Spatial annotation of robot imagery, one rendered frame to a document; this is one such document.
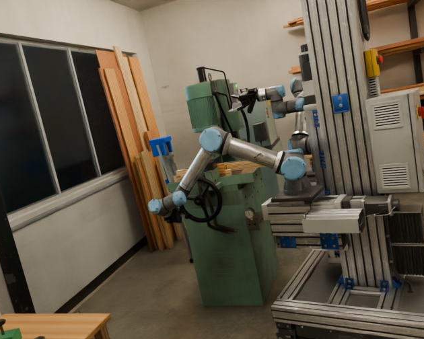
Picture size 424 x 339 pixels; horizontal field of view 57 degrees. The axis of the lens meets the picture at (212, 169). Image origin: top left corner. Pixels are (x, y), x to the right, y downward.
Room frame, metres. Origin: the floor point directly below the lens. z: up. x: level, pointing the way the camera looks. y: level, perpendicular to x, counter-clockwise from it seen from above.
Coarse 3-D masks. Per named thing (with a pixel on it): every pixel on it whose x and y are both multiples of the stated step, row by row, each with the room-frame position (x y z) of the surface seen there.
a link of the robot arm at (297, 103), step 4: (300, 96) 2.30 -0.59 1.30; (292, 100) 2.28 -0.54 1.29; (296, 100) 2.26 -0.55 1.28; (300, 100) 2.24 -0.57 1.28; (288, 104) 2.28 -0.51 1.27; (292, 104) 2.27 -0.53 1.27; (296, 104) 2.25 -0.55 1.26; (300, 104) 2.23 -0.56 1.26; (304, 104) 2.24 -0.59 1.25; (288, 108) 2.28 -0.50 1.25; (292, 108) 2.27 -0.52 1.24; (296, 108) 2.25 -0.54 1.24; (300, 108) 2.24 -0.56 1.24; (288, 112) 2.30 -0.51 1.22; (292, 112) 2.30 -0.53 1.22
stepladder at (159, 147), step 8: (168, 136) 3.55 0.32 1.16; (152, 144) 3.46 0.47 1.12; (160, 144) 3.44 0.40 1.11; (168, 144) 3.58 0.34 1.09; (152, 152) 3.47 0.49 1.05; (160, 152) 3.43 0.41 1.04; (168, 152) 3.57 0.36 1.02; (160, 160) 3.45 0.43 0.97; (168, 160) 3.59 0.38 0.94; (168, 168) 3.45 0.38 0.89; (176, 168) 3.61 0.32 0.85; (168, 176) 3.42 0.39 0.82; (184, 224) 3.39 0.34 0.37; (184, 232) 3.42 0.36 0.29; (184, 240) 3.42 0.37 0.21
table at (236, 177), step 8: (256, 168) 2.49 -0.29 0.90; (224, 176) 2.44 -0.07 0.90; (232, 176) 2.42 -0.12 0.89; (240, 176) 2.40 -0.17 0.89; (248, 176) 2.38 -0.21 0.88; (256, 176) 2.44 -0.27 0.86; (168, 184) 2.59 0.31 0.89; (176, 184) 2.57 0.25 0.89; (216, 184) 2.39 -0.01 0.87; (224, 184) 2.45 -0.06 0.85; (232, 184) 2.43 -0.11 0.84; (192, 192) 2.43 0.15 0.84
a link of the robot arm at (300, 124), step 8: (296, 80) 2.63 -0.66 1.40; (296, 88) 2.61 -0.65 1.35; (296, 96) 2.61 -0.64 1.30; (296, 112) 2.57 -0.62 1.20; (304, 112) 2.55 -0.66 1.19; (296, 120) 2.55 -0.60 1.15; (304, 120) 2.53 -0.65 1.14; (296, 128) 2.53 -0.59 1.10; (304, 128) 2.52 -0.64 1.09; (296, 136) 2.50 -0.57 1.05; (304, 136) 2.49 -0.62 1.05; (288, 144) 2.52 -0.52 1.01; (296, 144) 2.48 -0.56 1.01; (304, 144) 2.44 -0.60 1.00; (304, 152) 2.46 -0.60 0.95
